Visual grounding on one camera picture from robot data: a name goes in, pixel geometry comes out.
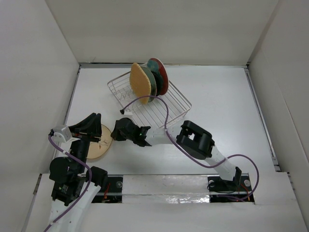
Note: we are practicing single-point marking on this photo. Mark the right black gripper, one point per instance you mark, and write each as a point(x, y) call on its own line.
point(117, 135)

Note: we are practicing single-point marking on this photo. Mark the red and teal floral plate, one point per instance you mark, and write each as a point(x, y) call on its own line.
point(155, 65)

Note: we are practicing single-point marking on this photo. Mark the wire dish rack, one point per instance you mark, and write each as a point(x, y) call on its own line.
point(170, 108)

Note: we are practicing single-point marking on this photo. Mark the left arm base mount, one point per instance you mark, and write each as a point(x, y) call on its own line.
point(112, 193)

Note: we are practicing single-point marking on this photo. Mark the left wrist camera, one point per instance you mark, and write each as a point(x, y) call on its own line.
point(61, 133)

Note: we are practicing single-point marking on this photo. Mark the round wooden plate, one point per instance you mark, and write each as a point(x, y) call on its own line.
point(97, 150)

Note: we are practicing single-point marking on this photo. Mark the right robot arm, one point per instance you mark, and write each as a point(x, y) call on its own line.
point(195, 141)

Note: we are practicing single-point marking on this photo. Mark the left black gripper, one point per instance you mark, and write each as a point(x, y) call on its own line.
point(87, 124)

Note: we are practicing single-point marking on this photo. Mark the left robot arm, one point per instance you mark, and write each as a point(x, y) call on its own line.
point(75, 183)

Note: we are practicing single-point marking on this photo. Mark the light green flower bowl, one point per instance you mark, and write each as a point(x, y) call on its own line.
point(152, 80)

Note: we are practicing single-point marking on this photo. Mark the woven bamboo square tray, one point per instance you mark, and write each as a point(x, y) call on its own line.
point(140, 83)

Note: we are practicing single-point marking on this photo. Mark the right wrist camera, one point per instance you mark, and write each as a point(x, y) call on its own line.
point(126, 112)

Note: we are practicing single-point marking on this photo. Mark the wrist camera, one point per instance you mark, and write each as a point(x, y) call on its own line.
point(61, 133)
point(126, 112)

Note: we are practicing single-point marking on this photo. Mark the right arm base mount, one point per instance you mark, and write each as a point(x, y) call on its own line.
point(222, 191)

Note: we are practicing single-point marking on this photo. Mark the small black plate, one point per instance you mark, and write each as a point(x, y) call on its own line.
point(159, 83)

